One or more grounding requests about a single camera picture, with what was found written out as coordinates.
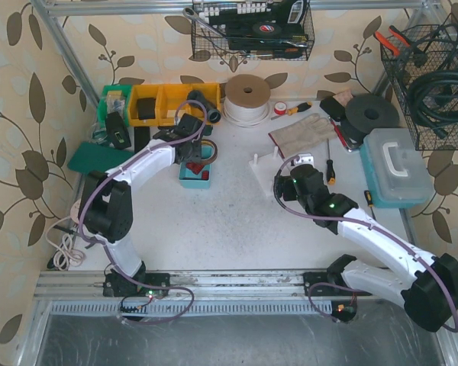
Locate black rectangular block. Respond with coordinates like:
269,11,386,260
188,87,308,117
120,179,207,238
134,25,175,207
134,127,151,153

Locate black orange screwdriver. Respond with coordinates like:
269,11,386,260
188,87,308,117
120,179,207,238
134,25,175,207
326,140,336,185

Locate dark grey pipe fitting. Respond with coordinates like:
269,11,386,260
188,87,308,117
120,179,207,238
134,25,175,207
186,89,221,124

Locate blue plastic tray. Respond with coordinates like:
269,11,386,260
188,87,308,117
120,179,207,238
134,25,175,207
179,162,211,189

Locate white cable spool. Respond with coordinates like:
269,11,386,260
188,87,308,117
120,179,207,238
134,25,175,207
223,74,270,128

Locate yellow storage bin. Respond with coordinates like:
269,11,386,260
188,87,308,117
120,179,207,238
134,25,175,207
127,83,221,127

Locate black green meter device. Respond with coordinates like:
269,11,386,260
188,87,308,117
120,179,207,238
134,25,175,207
105,112,131,149

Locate black tape roll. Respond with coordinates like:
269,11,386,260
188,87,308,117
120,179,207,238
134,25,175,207
251,21,282,39

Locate black disc spool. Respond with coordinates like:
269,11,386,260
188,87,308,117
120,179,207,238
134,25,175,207
340,94,400,143

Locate small yellow black screwdriver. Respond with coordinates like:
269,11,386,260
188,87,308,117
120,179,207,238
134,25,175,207
363,190,374,207

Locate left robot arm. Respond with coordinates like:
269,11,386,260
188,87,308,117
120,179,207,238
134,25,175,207
79,114,205,278

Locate wire basket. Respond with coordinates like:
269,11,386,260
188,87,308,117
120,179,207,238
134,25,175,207
380,23,458,151
182,1,314,66

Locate silver wrench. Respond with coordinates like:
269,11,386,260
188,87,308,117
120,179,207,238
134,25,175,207
182,8,226,38

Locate red white tape roll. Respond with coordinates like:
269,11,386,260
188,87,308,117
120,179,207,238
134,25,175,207
273,101,287,115

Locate red spring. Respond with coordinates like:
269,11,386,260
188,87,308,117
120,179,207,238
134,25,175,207
185,162,204,175

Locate green cutting mat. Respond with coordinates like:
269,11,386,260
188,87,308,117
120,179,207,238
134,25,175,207
67,142,134,175

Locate top wire basket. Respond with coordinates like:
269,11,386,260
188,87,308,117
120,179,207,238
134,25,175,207
182,1,314,66

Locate white peg base plate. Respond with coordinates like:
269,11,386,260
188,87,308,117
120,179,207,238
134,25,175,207
248,146,284,197

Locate green storage bin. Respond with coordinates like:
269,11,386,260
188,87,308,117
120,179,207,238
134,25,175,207
97,85,132,127

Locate beige work glove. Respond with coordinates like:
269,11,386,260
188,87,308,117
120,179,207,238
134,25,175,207
269,113,337,158

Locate small hammer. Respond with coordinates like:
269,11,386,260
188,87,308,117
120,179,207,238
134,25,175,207
53,225,81,237

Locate right wire basket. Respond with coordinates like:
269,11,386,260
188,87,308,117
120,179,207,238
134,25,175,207
380,23,458,151

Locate orange handled pliers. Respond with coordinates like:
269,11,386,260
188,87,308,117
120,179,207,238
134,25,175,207
373,25,411,57

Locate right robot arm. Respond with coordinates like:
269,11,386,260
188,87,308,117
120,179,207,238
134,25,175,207
273,164,458,333

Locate black box in bin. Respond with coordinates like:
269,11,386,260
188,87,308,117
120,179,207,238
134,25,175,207
136,98,156,120

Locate blue clear toolbox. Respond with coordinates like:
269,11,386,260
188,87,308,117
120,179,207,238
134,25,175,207
360,128,434,209

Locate coiled black hose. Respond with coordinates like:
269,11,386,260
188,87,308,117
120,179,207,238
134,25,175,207
408,66,458,129

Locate brown tape roll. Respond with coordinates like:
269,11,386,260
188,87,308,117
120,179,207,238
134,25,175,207
200,139,218,165

